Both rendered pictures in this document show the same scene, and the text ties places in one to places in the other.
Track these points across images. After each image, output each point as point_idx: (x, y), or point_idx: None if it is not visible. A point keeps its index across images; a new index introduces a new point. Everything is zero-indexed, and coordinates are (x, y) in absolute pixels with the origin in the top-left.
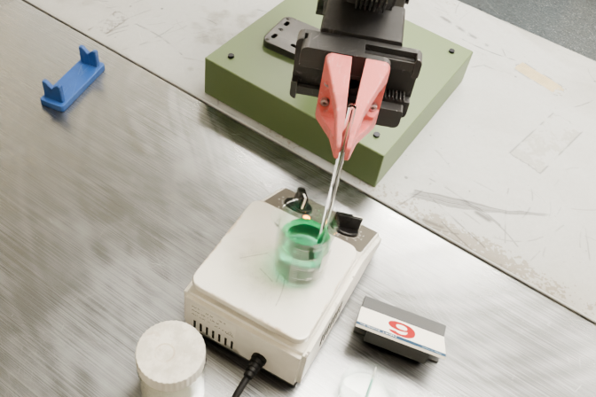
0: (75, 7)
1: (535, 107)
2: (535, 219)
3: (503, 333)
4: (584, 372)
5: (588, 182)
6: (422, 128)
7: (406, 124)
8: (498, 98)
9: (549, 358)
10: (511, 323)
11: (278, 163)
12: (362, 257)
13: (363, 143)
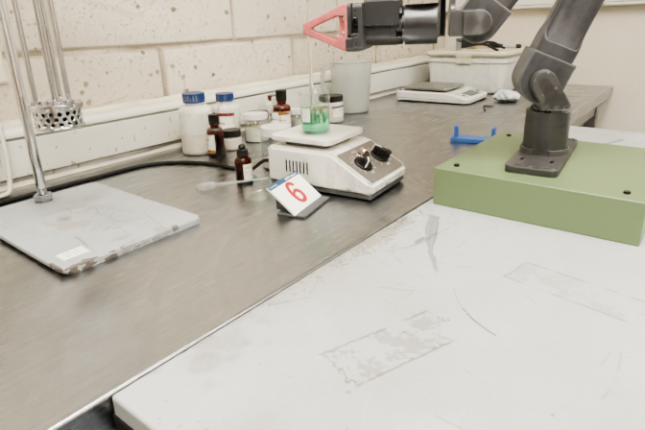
0: None
1: (643, 290)
2: (426, 264)
3: (296, 236)
4: (254, 264)
5: (509, 307)
6: (523, 221)
7: (479, 174)
8: (631, 266)
9: (271, 251)
10: (305, 240)
11: None
12: (334, 158)
13: (444, 162)
